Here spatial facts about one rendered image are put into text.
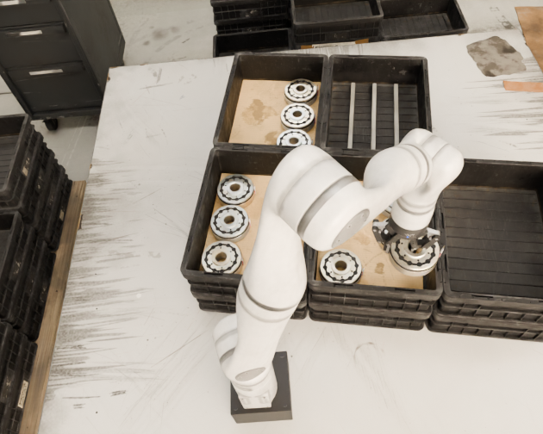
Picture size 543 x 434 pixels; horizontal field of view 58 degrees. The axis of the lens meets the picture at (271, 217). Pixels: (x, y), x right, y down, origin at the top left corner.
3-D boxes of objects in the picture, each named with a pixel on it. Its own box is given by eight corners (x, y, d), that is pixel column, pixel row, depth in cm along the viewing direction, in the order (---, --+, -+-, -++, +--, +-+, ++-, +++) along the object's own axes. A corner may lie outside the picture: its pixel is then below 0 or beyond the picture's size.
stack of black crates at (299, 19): (365, 56, 270) (372, -22, 233) (374, 94, 254) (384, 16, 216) (292, 62, 272) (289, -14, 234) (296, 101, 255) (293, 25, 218)
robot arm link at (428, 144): (421, 120, 82) (383, 130, 72) (466, 147, 79) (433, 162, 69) (402, 155, 86) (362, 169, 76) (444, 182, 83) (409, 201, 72)
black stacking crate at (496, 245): (565, 329, 113) (589, 309, 104) (433, 317, 117) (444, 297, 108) (538, 190, 135) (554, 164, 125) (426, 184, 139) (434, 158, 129)
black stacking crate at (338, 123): (425, 183, 139) (433, 157, 129) (320, 177, 143) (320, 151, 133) (420, 86, 160) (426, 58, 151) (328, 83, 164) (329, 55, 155)
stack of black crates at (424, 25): (439, 49, 269) (452, -9, 241) (452, 87, 252) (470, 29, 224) (365, 56, 270) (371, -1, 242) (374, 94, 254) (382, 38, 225)
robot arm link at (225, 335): (205, 318, 87) (221, 350, 101) (219, 368, 82) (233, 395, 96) (254, 301, 88) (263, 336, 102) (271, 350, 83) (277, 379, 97)
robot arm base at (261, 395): (277, 406, 110) (272, 385, 95) (236, 409, 110) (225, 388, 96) (276, 365, 115) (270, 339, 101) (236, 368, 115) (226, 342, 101)
